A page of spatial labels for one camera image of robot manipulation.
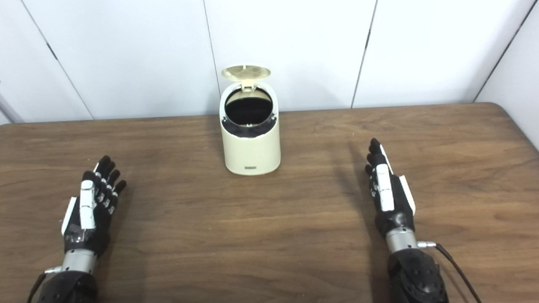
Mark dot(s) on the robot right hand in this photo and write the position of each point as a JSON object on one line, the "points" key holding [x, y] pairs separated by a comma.
{"points": [[389, 198]]}

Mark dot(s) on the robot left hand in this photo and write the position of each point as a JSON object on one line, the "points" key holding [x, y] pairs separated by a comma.
{"points": [[88, 210]]}

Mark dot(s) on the round cream bin lid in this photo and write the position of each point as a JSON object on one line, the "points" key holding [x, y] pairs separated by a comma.
{"points": [[245, 72]]}

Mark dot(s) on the cream-colored bin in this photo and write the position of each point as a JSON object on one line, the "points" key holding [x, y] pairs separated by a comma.
{"points": [[252, 149]]}

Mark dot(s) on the gray wall corner strip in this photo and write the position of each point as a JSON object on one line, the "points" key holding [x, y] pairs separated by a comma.
{"points": [[8, 109]]}

